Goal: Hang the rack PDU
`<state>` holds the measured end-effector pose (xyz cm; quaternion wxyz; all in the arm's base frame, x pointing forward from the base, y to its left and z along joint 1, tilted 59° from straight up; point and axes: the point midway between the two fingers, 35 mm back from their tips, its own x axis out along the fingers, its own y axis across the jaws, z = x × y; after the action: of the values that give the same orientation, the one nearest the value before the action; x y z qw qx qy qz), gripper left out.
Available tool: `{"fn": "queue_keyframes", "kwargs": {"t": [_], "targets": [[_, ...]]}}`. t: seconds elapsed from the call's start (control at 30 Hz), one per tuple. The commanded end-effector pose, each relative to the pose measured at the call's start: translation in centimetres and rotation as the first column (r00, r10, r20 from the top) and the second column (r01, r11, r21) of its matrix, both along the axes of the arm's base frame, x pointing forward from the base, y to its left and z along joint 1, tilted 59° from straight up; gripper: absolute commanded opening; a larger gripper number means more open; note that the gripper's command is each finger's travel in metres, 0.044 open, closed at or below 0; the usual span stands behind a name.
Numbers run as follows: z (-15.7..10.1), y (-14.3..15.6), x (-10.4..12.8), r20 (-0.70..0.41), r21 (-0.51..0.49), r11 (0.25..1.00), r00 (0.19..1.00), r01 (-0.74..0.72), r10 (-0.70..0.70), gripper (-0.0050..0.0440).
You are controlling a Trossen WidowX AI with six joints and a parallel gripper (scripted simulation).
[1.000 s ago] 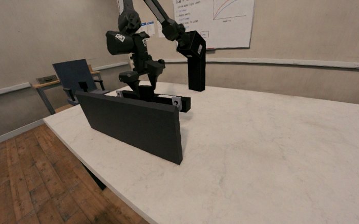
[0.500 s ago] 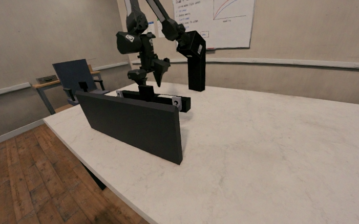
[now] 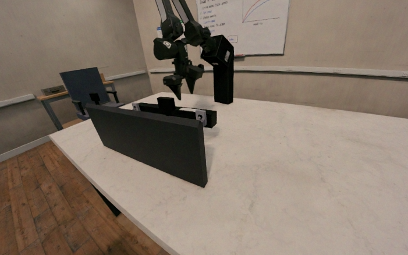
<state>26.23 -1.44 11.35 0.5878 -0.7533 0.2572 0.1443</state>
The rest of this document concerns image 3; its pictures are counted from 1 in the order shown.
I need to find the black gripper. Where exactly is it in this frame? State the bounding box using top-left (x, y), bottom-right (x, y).
top-left (163, 57), bottom-right (197, 101)

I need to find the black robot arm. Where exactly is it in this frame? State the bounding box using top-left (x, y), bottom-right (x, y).
top-left (153, 0), bottom-right (217, 79)

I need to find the dark grey flat rectangular panel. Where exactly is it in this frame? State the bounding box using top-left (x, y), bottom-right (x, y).
top-left (85, 103), bottom-right (208, 188)

